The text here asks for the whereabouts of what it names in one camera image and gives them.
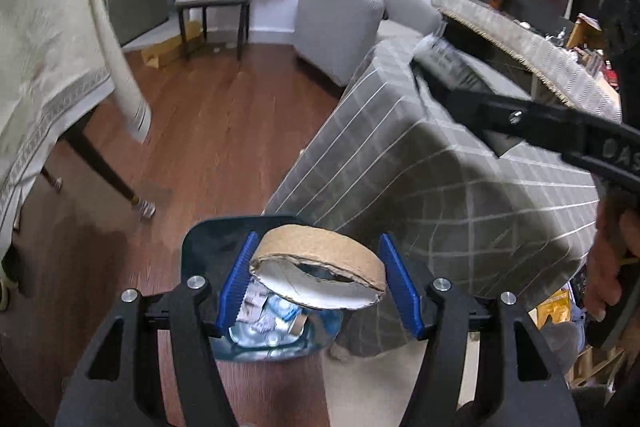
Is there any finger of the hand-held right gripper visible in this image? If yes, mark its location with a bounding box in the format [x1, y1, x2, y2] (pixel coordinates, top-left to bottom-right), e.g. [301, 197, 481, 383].
[409, 34, 593, 160]

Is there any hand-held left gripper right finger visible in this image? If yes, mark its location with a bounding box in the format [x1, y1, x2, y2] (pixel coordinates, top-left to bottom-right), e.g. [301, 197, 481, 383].
[377, 233, 583, 427]

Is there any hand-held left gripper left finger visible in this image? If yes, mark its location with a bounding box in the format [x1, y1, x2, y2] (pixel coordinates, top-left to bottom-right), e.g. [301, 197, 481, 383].
[54, 231, 261, 427]

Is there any teal trash bin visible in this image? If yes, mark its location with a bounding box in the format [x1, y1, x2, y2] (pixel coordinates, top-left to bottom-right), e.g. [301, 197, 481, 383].
[180, 214, 351, 363]

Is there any brown cardboard tape roll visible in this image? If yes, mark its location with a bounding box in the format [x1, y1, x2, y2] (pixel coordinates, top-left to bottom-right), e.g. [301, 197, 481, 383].
[248, 224, 388, 311]

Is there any person's right hand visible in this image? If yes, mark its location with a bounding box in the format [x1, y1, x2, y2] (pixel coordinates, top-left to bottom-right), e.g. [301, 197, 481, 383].
[584, 192, 628, 322]

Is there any white paper scrap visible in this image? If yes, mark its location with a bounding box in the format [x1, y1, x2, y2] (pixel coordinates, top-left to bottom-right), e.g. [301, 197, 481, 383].
[238, 283, 269, 323]

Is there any crushed clear plastic bottle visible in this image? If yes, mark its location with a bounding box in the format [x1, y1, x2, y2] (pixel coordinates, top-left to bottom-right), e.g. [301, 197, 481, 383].
[257, 293, 313, 349]

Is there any side cabinet with fringed cloth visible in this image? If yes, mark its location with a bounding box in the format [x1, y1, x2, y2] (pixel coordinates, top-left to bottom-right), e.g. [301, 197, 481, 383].
[431, 0, 623, 124]

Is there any cream rug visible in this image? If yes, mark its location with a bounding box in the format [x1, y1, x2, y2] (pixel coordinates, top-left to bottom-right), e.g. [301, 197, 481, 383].
[322, 342, 481, 427]

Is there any orange box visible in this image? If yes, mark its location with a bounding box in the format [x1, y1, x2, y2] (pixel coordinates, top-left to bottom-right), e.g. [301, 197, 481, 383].
[575, 14, 604, 46]

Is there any grey checked table cover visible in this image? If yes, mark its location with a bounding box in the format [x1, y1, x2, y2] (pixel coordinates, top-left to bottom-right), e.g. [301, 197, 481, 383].
[262, 32, 608, 355]

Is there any yellow packet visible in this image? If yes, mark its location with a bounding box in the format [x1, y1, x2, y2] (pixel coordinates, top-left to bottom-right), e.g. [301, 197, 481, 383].
[530, 289, 574, 329]

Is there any dark table leg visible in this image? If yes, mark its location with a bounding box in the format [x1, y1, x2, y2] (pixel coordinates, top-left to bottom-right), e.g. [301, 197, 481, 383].
[40, 166, 64, 194]
[62, 109, 156, 221]

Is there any wooden rack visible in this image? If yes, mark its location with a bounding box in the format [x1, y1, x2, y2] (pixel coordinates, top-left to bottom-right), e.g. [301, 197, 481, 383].
[570, 347, 627, 389]

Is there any grey sofa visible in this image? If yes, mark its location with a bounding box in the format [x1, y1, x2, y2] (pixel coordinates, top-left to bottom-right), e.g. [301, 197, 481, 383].
[292, 0, 444, 88]

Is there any flat cardboard box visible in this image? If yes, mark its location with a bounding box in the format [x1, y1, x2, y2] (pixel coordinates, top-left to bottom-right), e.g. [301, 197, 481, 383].
[141, 21, 204, 68]

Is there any cream patterned tablecloth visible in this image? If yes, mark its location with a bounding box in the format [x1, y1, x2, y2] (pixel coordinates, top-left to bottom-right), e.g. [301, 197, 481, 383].
[0, 0, 153, 233]

